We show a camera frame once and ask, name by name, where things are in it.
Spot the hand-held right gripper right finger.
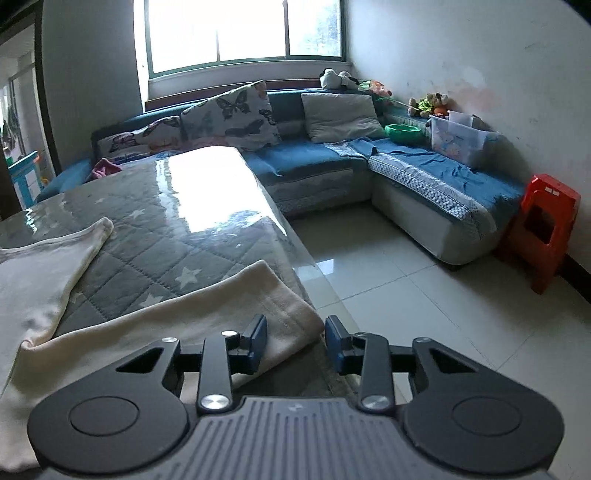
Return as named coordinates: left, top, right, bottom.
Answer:
left=325, top=315, right=481, bottom=413

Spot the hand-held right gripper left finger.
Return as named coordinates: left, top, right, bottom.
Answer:
left=115, top=314, right=269, bottom=414

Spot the cream garment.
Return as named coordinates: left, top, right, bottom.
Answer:
left=0, top=217, right=326, bottom=480

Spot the blue corner sofa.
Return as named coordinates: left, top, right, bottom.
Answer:
left=36, top=88, right=528, bottom=267

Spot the green plastic basin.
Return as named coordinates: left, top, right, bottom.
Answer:
left=385, top=123, right=422, bottom=145

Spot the large butterfly print pillow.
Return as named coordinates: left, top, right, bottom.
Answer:
left=180, top=80, right=283, bottom=151

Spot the grey plain pillow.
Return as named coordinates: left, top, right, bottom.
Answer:
left=301, top=92, right=387, bottom=144

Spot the pink cloth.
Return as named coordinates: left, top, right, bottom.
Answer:
left=91, top=158, right=123, bottom=181

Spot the small butterfly print pillow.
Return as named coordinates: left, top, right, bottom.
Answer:
left=96, top=115, right=184, bottom=158

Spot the clear plastic storage box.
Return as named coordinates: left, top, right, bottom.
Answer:
left=427, top=111, right=502, bottom=167

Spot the red plastic stool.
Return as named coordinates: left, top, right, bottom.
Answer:
left=496, top=174, right=582, bottom=295

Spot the heap of small plush toys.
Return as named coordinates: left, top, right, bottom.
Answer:
left=407, top=92, right=451, bottom=119

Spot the orange and green plush toy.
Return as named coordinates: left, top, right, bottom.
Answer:
left=359, top=79, right=393, bottom=99

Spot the black and white plush toy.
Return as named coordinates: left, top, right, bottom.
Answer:
left=320, top=68, right=361, bottom=92

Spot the teal cabinet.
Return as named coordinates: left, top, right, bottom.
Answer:
left=8, top=150, right=45, bottom=209

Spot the green framed window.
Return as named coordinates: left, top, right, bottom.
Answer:
left=134, top=0, right=348, bottom=77

